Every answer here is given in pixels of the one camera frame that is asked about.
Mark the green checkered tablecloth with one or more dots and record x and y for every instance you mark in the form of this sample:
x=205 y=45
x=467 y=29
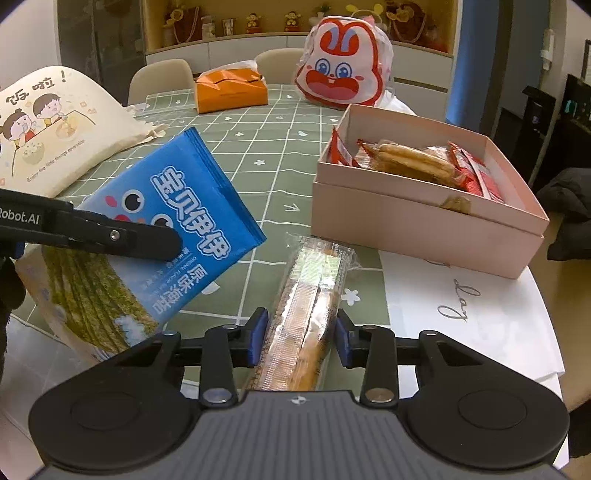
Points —
x=277 y=184

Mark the pink cardboard box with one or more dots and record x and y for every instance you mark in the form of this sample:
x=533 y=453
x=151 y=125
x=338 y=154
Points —
x=392 y=217

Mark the wooden display shelf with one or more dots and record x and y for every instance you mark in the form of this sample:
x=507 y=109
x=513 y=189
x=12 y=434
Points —
x=258 y=50

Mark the white wall fixture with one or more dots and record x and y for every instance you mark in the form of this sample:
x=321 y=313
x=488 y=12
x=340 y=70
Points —
x=547 y=48

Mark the cream cartoon canvas bag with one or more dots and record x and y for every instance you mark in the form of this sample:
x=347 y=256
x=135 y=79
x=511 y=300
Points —
x=69 y=134

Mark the row of shelf ornaments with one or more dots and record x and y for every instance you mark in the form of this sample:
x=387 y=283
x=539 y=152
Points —
x=293 y=21

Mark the dark coat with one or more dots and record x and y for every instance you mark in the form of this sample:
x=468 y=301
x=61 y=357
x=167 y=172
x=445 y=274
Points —
x=568 y=212

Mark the orange tissue box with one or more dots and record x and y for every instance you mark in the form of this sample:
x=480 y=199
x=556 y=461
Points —
x=231 y=94

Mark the red white rabbit bag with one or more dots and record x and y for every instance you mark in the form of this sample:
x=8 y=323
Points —
x=344 y=64

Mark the blue seaweed snack packet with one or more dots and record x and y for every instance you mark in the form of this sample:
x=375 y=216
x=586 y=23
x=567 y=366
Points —
x=207 y=207

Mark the long clear biscuit packet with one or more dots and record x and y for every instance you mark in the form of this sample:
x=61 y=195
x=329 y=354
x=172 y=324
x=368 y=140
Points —
x=304 y=295

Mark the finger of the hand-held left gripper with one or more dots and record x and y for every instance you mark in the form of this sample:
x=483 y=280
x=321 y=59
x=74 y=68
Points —
x=138 y=240

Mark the red snack packet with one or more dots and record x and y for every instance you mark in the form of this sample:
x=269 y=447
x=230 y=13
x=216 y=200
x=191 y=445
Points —
x=480 y=173
x=344 y=150

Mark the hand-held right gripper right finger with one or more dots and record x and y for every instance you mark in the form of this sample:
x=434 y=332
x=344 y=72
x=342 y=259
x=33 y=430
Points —
x=342 y=340

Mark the beige chair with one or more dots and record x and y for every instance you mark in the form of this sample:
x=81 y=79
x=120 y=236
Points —
x=159 y=78
x=279 y=62

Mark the clear round biscuit packet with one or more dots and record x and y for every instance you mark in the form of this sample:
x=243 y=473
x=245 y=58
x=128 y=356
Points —
x=411 y=161

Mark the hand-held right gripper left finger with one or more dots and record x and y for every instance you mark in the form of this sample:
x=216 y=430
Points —
x=257 y=339

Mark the black cabinet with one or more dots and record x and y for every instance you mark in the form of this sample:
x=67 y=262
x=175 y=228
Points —
x=540 y=115

